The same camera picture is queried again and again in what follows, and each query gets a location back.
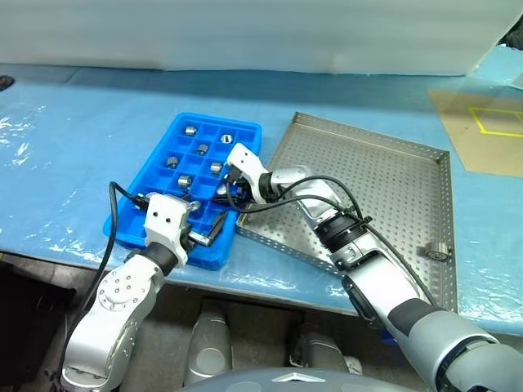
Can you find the perforated metal tray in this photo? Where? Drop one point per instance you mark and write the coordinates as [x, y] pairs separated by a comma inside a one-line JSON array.
[[388, 183]]

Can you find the grey rounded robot thigh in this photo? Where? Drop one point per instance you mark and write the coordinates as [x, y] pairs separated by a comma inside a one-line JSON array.
[[208, 347], [318, 351]]

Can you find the blue table bracket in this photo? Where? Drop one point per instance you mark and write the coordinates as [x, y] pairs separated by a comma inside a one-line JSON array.
[[387, 337]]

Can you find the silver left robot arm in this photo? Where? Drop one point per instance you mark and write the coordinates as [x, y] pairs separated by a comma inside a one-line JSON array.
[[118, 294]]

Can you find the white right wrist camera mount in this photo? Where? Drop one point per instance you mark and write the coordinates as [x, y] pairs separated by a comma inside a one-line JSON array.
[[245, 159]]

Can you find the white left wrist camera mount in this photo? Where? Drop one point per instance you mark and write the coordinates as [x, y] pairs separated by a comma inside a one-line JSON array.
[[165, 220]]

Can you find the blue compartment tray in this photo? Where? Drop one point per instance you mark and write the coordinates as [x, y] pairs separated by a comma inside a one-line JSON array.
[[130, 228]]

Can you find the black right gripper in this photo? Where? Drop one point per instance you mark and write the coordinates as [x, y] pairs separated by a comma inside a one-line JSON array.
[[243, 192]]

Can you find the brown cardboard with yellow tape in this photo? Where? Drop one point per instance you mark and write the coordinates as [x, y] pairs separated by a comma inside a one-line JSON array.
[[470, 155]]

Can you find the small black object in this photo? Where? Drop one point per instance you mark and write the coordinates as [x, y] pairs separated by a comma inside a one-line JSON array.
[[4, 82]]

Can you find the white robot foot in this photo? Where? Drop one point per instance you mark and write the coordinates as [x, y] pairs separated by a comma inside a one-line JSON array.
[[353, 365]]

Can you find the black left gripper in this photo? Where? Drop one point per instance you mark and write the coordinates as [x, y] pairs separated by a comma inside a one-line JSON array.
[[188, 236]]

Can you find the large white foam board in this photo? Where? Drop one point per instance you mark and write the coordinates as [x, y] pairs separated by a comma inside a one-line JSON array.
[[245, 32]]

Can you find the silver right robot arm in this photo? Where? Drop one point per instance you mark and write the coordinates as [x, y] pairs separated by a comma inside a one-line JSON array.
[[367, 261]]

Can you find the grey robot torso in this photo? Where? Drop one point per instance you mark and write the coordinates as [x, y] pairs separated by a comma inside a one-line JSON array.
[[286, 381]]

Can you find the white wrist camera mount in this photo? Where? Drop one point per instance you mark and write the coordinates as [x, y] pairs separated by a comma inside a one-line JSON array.
[[245, 159], [165, 220]]

